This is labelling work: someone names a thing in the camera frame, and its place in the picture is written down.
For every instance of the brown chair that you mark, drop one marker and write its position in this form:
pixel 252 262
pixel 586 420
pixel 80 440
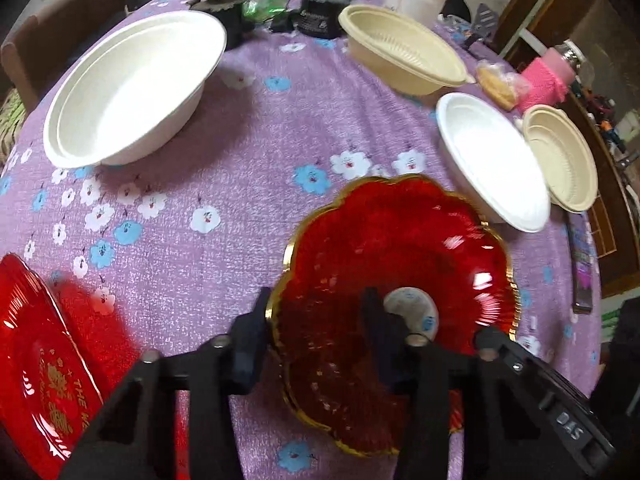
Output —
pixel 30 45

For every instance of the black power adapter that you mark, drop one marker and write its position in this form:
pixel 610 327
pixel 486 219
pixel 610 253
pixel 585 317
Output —
pixel 317 17

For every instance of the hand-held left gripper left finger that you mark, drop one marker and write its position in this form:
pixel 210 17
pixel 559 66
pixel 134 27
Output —
pixel 249 355

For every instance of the brown wooden furniture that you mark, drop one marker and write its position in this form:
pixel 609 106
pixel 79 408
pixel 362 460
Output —
pixel 600 10

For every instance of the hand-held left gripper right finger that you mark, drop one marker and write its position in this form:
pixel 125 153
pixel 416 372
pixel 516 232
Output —
pixel 379 345

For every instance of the grey metal tool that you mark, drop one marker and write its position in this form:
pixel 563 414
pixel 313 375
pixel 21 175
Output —
pixel 484 17

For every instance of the pink knitted bottle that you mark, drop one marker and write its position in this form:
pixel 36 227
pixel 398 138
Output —
pixel 542 80

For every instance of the bagged bread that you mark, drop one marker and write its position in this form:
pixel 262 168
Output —
pixel 495 85

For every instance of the green wrapper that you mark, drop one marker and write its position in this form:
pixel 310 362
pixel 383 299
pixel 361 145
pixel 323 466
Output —
pixel 270 7

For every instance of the large cream bowl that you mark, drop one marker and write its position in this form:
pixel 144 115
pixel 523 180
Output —
pixel 400 45

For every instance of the red flower-shaped glass plate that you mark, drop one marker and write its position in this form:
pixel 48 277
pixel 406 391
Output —
pixel 400 240

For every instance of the small white bowl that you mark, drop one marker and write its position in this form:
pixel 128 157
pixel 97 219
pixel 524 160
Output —
pixel 485 155

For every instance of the large white bowl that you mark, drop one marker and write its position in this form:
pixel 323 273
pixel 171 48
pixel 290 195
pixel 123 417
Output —
pixel 135 85

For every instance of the small cream bowl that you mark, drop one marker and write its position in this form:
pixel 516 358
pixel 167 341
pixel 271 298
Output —
pixel 565 160

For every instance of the purple floral tablecloth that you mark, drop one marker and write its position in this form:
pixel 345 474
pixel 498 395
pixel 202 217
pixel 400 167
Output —
pixel 240 125

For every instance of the red rectangular plate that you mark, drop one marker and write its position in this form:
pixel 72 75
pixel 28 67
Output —
pixel 30 350

